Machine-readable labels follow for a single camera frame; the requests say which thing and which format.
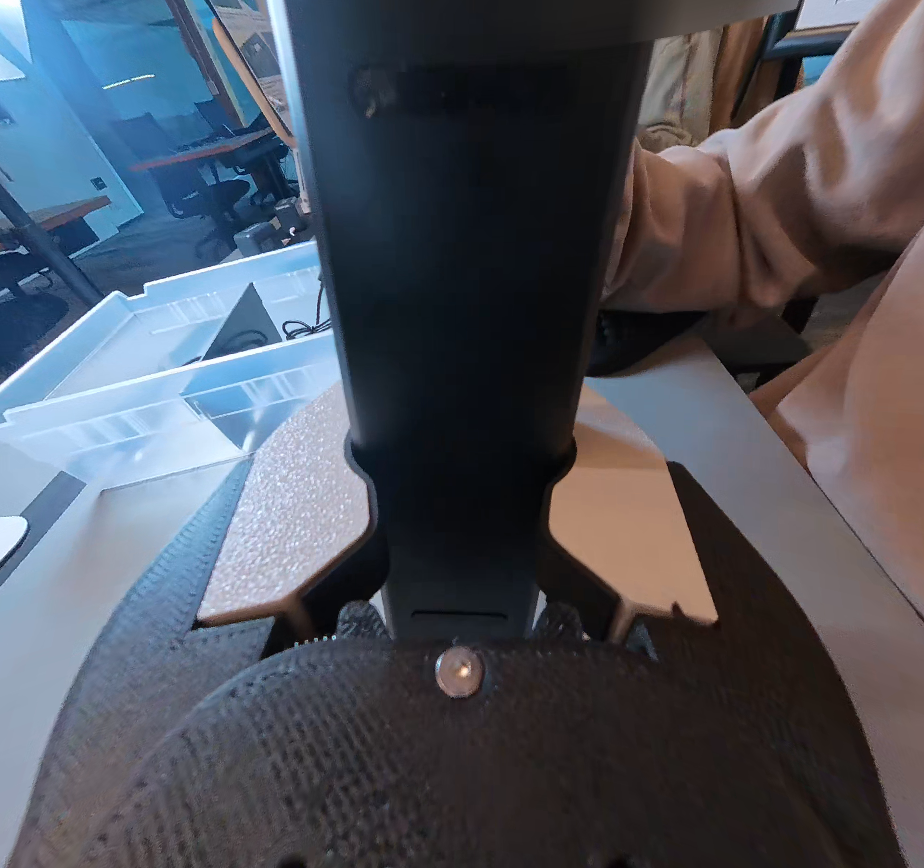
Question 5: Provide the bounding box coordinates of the wooden office desk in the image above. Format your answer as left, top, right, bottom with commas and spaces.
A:
130, 128, 290, 191
0, 193, 113, 306

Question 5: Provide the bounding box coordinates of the person's right forearm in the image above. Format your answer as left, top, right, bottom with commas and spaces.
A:
599, 0, 924, 320

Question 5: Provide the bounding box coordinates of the beige hanging jacket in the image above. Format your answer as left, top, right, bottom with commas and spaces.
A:
635, 16, 766, 154

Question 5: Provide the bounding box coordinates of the clear plastic bin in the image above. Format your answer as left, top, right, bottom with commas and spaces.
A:
0, 240, 347, 486

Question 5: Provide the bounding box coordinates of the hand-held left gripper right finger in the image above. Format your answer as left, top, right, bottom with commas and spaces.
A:
538, 386, 719, 627

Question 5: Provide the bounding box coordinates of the black table mat strip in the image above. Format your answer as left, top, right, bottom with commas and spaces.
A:
0, 471, 88, 587

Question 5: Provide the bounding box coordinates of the tan poster board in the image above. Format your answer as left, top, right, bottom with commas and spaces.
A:
173, 0, 297, 136

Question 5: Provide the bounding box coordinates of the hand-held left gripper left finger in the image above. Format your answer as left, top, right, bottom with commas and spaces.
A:
196, 381, 391, 627

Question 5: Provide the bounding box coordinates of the grey boxy device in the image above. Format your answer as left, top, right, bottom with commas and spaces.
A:
234, 197, 319, 259

